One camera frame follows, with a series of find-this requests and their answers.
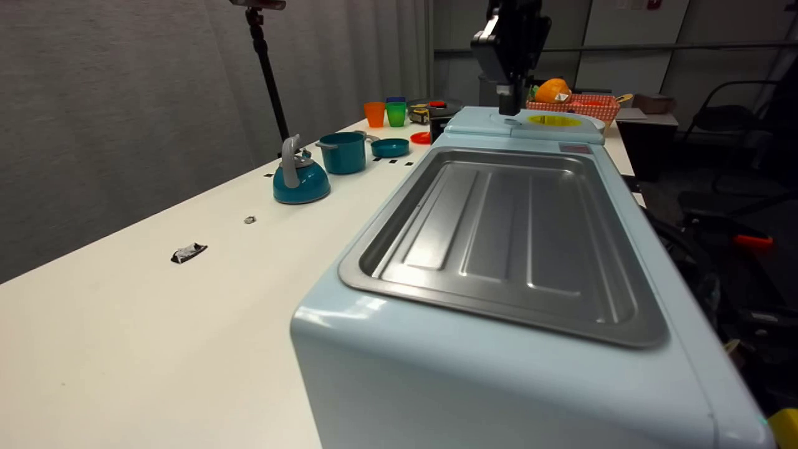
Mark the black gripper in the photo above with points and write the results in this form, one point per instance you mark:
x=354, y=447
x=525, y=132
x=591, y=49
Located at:
x=516, y=41

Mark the orange ball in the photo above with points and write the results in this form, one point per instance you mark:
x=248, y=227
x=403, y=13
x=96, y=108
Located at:
x=555, y=89

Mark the black plastic object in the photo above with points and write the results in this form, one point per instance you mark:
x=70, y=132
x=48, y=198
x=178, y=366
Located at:
x=439, y=118

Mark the red plastic basket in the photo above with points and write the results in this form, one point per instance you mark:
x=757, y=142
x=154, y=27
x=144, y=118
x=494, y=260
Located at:
x=594, y=108

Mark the multicoloured toy box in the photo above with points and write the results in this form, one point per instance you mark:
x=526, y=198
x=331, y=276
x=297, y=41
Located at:
x=419, y=113

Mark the small red toy lid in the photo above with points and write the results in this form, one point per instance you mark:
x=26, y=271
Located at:
x=423, y=138

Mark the green plastic cup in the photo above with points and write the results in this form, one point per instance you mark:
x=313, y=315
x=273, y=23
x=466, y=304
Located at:
x=398, y=113

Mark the teal toy pan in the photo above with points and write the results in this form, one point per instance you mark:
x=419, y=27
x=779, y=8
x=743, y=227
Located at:
x=389, y=148

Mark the orange plastic cup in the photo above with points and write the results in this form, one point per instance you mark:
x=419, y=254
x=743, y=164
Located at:
x=374, y=114

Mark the grey metal baking tray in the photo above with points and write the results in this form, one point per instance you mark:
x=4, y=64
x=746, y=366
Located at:
x=500, y=239

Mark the teal toy pot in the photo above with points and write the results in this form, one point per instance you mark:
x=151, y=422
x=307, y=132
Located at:
x=346, y=154

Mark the black chair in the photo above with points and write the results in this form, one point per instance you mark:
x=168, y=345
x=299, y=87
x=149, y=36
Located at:
x=732, y=126

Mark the yellow object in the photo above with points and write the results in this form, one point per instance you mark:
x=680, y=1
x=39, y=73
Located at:
x=787, y=427

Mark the black camera tripod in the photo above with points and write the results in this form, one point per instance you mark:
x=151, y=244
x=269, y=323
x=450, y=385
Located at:
x=265, y=64

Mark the small metal bracket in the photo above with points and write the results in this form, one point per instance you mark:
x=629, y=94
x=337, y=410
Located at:
x=187, y=253

